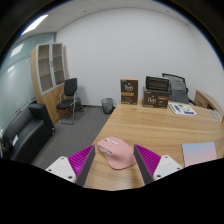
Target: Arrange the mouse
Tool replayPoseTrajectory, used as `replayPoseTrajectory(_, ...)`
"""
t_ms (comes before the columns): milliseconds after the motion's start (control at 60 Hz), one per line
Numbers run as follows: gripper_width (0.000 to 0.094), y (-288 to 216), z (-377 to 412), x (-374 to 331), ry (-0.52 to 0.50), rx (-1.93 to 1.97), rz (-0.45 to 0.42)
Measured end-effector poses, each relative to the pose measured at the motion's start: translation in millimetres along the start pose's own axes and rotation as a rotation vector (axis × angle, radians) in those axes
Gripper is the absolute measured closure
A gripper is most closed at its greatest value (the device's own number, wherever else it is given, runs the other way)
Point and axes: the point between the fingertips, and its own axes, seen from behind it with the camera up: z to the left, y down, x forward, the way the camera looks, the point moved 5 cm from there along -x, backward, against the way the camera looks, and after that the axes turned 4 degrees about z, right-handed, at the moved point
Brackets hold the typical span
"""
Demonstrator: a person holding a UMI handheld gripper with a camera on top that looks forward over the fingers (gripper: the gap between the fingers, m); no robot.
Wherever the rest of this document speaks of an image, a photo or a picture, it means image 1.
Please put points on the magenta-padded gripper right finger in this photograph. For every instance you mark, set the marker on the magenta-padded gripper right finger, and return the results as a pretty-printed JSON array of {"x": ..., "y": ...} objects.
[{"x": 149, "y": 159}]

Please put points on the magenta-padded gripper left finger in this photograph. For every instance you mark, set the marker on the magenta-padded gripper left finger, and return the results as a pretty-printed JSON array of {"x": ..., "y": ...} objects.
[{"x": 78, "y": 160}]

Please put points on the pink computer mouse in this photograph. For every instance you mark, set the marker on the pink computer mouse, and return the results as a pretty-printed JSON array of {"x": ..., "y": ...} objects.
[{"x": 116, "y": 153}]

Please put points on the pastel blue-pink mouse pad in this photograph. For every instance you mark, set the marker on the pastel blue-pink mouse pad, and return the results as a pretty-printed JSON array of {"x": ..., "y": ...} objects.
[{"x": 199, "y": 154}]

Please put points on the black leather sofa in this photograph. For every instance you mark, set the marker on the black leather sofa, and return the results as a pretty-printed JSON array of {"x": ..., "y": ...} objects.
[{"x": 26, "y": 133}]

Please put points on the flat brown cardboard box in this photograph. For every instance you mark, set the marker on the flat brown cardboard box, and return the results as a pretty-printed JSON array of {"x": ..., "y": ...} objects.
[{"x": 155, "y": 100}]

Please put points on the white green-purple sticker sheet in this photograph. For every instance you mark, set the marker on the white green-purple sticker sheet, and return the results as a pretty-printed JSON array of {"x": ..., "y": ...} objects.
[{"x": 182, "y": 109}]

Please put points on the black mesh trash bin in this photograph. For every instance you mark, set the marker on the black mesh trash bin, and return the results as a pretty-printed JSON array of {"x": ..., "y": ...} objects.
[{"x": 107, "y": 106}]

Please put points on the wooden shelf cabinet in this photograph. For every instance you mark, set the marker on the wooden shelf cabinet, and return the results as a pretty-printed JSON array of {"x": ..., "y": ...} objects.
[{"x": 50, "y": 100}]

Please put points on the upright brown cardboard box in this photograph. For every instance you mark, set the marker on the upright brown cardboard box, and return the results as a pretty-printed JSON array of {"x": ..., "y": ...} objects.
[{"x": 129, "y": 91}]

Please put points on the grey backpack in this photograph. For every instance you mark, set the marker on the grey backpack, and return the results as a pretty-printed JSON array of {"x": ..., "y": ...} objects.
[{"x": 179, "y": 92}]

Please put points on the black visitor chair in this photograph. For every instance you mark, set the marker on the black visitor chair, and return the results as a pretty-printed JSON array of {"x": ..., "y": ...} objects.
[{"x": 70, "y": 87}]

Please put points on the open black box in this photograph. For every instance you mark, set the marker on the open black box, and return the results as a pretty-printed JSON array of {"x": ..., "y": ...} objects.
[{"x": 157, "y": 83}]

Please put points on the round white paper disc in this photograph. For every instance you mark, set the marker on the round white paper disc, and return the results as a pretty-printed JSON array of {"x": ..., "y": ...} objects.
[{"x": 216, "y": 115}]

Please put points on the wooden side desk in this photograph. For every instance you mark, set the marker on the wooden side desk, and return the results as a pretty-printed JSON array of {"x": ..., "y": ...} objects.
[{"x": 206, "y": 100}]

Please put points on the black mesh office chair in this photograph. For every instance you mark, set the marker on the black mesh office chair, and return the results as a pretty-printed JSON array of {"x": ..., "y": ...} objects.
[{"x": 176, "y": 76}]

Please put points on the ceiling light panel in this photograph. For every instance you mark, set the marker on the ceiling light panel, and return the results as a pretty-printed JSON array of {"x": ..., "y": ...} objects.
[{"x": 35, "y": 24}]

